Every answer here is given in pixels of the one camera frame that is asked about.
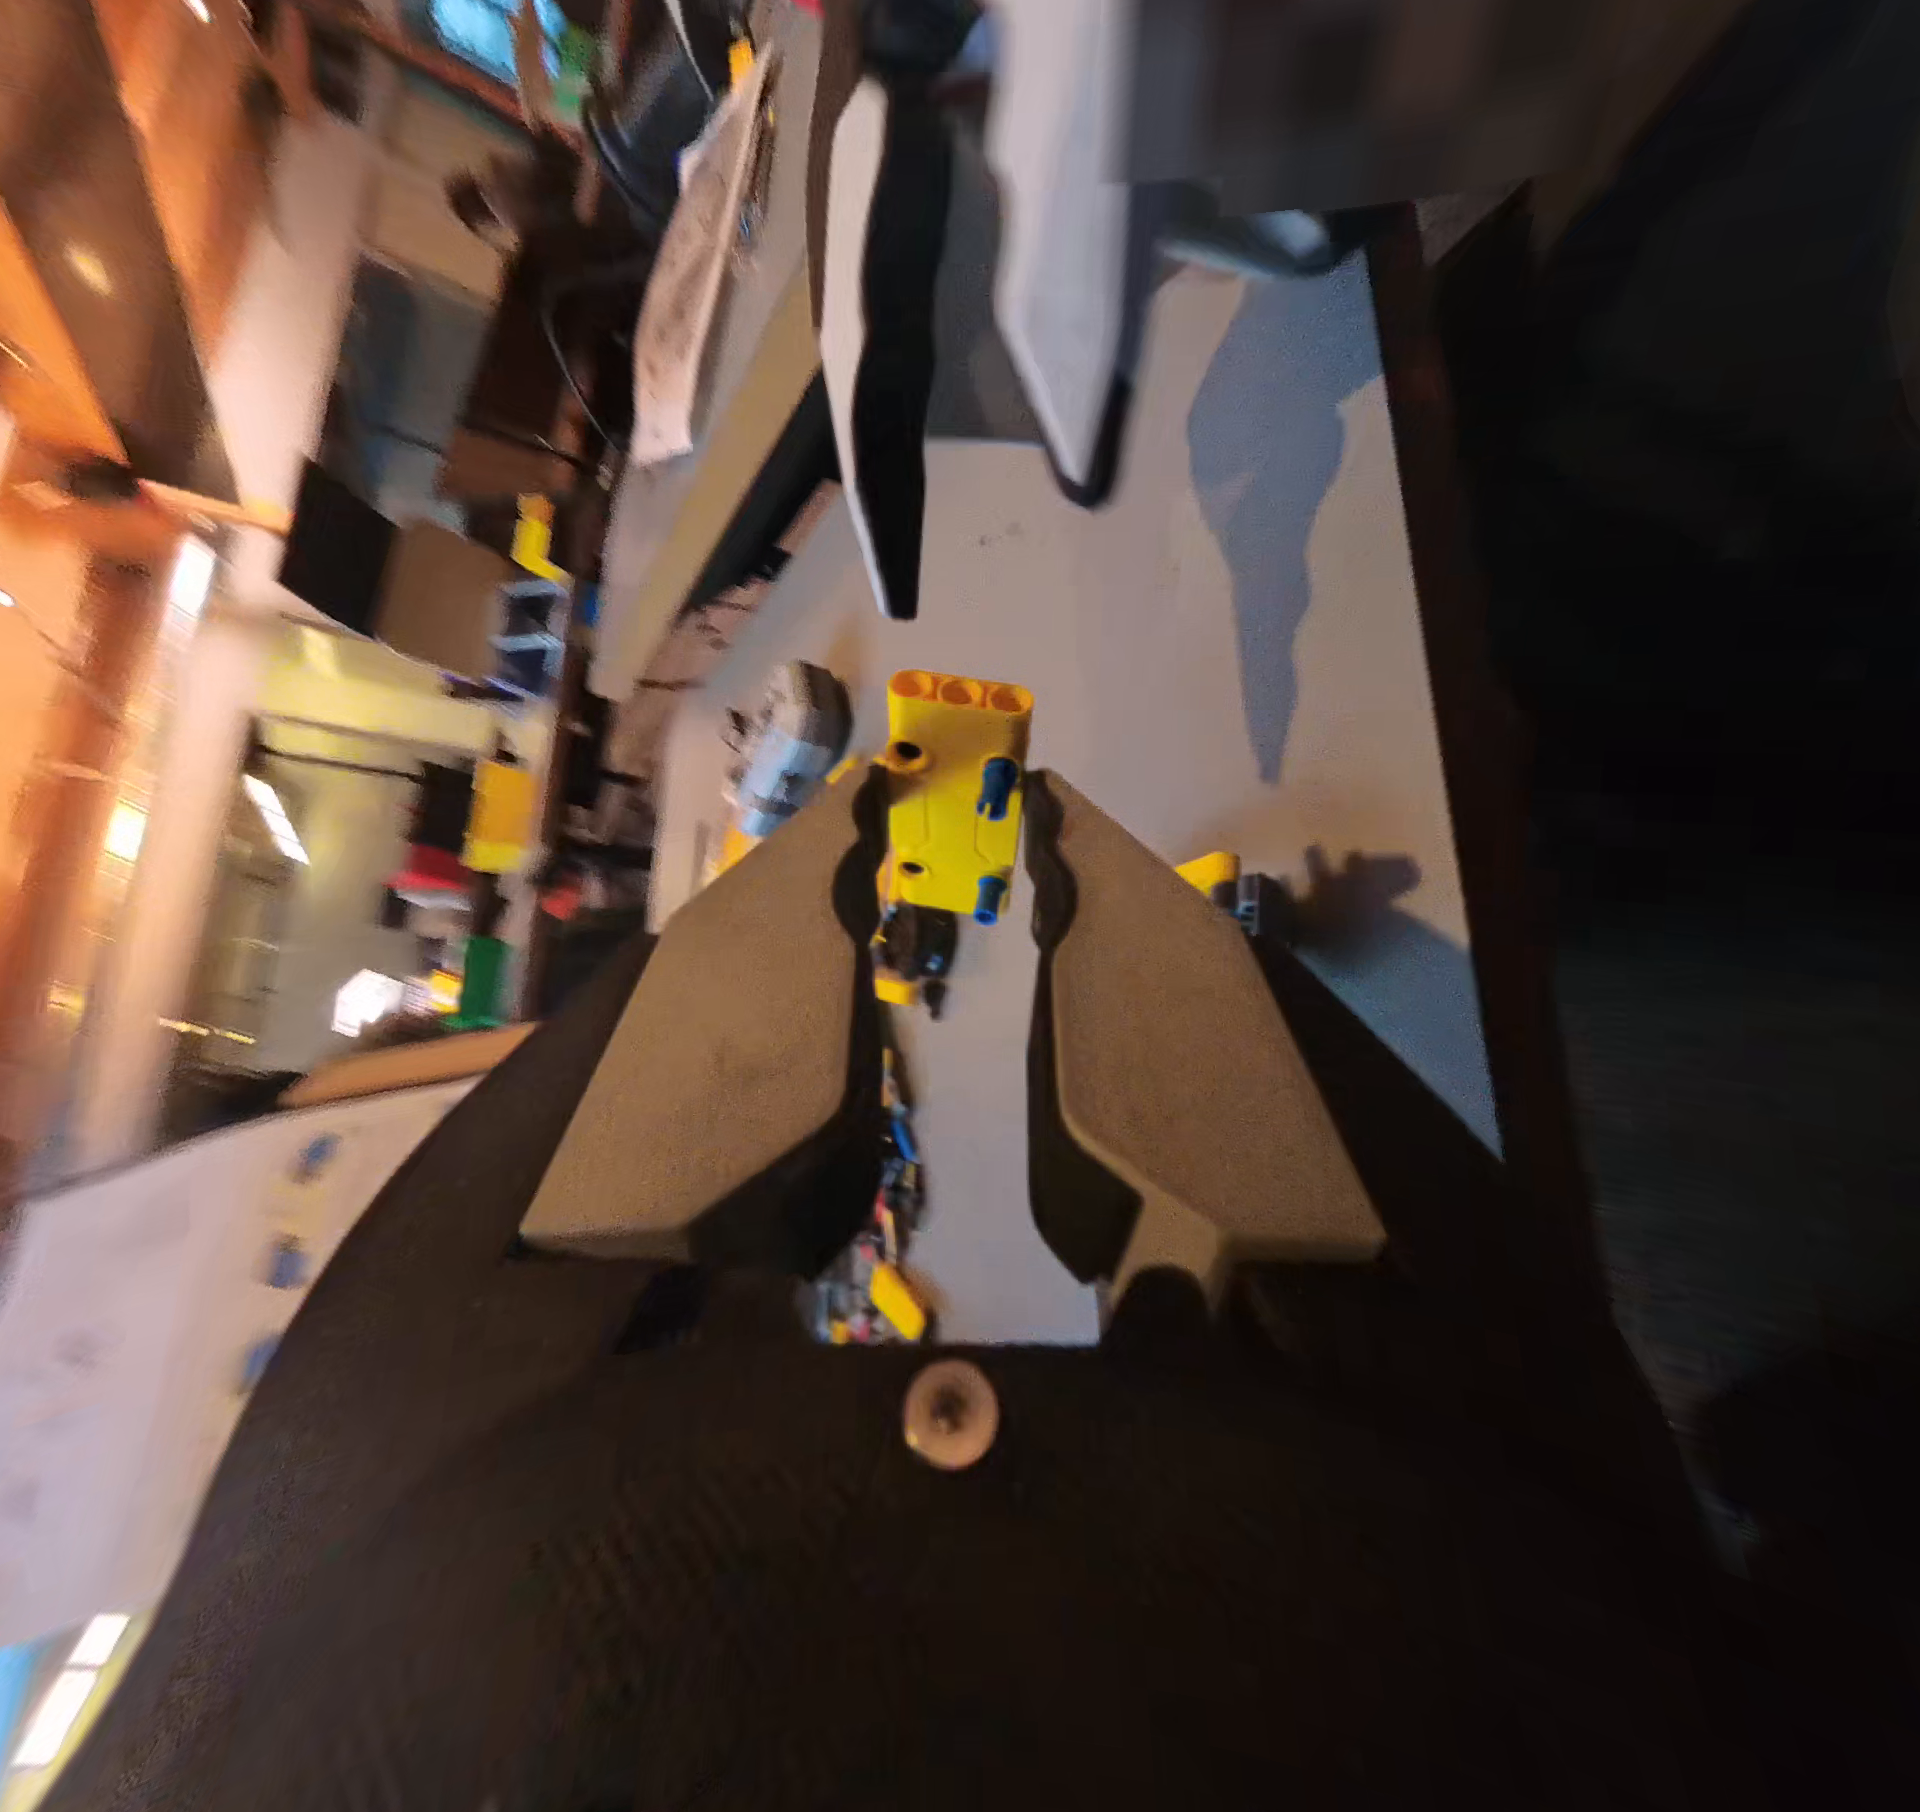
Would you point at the wooden clipboard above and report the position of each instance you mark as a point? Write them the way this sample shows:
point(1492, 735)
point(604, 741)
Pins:
point(406, 1063)

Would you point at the colour printed instruction sheet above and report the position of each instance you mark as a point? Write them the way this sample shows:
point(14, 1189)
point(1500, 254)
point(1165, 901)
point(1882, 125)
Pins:
point(136, 1317)

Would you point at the yellow brick panel with pins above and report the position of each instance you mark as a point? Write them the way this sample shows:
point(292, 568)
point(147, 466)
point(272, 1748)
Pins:
point(946, 806)

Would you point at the pile of loose brick pieces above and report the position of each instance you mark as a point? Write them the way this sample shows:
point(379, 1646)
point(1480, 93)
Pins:
point(894, 1211)

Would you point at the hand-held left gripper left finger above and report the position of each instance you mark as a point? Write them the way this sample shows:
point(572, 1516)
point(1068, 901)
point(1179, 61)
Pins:
point(706, 1078)

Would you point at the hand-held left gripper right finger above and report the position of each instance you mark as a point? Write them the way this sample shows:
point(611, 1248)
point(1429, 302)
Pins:
point(1186, 1078)

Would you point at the crumpled paper sheet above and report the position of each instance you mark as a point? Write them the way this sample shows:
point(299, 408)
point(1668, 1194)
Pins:
point(690, 283)

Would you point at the long grey table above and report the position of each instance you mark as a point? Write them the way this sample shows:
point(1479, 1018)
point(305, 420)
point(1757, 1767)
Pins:
point(706, 522)

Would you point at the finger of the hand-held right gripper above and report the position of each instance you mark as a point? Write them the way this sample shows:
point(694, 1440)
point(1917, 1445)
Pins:
point(856, 312)
point(1066, 193)

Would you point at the grey brick bucket assembly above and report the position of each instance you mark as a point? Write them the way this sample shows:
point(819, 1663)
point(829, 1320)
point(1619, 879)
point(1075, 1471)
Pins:
point(1225, 882)

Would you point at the grey battery box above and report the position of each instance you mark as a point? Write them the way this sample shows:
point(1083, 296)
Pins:
point(788, 763)

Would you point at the grey desk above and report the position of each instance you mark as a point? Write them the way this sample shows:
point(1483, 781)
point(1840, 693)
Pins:
point(1141, 612)

